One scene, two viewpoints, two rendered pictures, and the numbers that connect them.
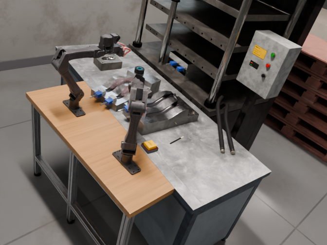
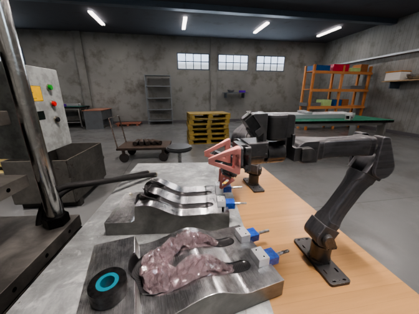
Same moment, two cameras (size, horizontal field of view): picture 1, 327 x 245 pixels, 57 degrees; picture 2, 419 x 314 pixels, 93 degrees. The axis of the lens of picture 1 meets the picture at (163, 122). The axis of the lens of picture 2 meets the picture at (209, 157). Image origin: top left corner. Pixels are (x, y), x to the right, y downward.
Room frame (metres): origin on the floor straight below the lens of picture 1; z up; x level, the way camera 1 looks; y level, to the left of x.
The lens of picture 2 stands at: (2.33, 0.70, 1.35)
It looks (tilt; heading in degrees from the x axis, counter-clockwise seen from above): 18 degrees down; 222
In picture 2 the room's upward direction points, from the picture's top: straight up
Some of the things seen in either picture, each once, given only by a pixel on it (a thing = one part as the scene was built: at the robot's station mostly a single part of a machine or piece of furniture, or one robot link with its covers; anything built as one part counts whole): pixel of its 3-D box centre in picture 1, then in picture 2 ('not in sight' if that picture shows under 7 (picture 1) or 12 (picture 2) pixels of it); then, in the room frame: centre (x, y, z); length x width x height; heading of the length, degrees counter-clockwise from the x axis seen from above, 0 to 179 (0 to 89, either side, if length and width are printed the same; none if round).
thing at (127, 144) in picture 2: not in sight; (143, 137); (0.14, -3.15, 0.46); 1.15 x 0.70 x 0.91; 140
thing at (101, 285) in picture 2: (139, 70); (108, 286); (2.23, 0.30, 0.93); 0.08 x 0.08 x 0.04
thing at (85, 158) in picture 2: not in sight; (63, 172); (1.77, -2.47, 0.32); 0.92 x 0.76 x 0.64; 49
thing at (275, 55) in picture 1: (240, 122); (53, 206); (2.18, -0.62, 0.74); 0.30 x 0.22 x 1.47; 45
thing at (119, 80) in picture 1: (128, 82); (185, 255); (2.03, 0.34, 0.90); 0.26 x 0.18 x 0.08; 152
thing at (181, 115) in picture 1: (162, 109); (171, 202); (1.84, 0.03, 0.87); 0.50 x 0.26 x 0.14; 135
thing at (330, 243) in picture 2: (75, 95); (322, 235); (1.68, 0.61, 0.90); 0.09 x 0.06 x 0.06; 51
